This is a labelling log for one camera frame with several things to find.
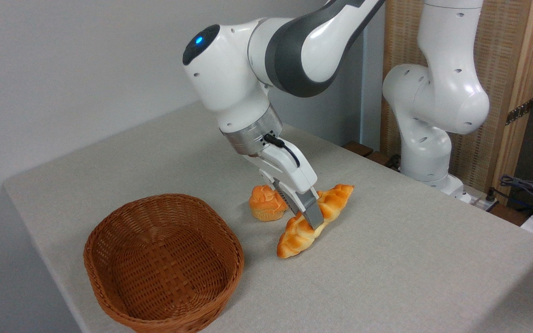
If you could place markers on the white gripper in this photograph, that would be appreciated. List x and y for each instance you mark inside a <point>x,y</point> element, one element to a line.
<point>294,171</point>

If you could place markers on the long braided bread loaf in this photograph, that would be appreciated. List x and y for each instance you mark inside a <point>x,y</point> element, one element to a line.
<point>299,240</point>

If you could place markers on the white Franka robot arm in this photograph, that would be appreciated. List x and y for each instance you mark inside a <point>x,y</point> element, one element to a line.
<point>229,69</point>

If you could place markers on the round bread bun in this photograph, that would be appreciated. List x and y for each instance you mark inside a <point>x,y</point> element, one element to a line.
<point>264,203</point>

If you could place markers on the brown woven wicker basket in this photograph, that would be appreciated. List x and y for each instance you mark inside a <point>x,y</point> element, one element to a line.
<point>164,273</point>

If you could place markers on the white power strip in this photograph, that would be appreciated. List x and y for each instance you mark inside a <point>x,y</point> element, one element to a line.
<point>479,202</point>

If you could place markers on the dark metal screen hinge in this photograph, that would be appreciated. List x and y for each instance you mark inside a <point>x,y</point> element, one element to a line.
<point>518,112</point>

